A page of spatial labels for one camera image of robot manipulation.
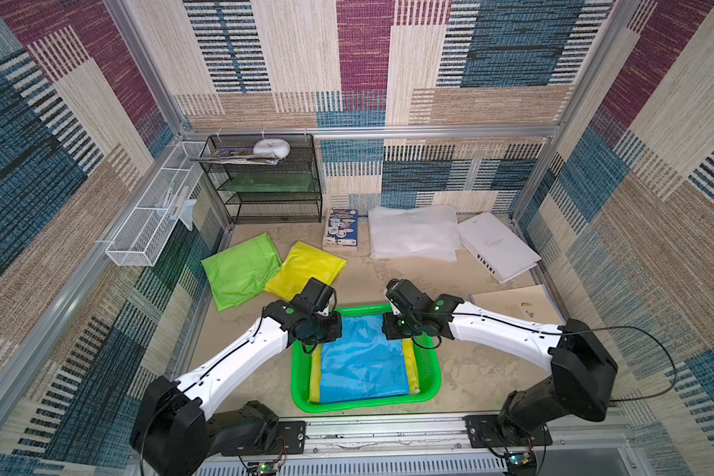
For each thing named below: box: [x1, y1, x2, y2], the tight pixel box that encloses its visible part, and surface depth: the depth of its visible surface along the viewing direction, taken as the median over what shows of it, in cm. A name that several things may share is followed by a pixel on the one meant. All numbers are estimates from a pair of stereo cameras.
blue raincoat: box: [319, 313, 410, 404], surface depth 81 cm
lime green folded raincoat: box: [200, 232, 283, 313], surface depth 104 cm
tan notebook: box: [470, 284, 566, 325], surface depth 99 cm
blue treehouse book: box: [325, 208, 358, 247], surface depth 117 cm
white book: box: [458, 212, 543, 284], surface depth 110 cm
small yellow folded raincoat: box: [264, 239, 348, 301], surface depth 106 cm
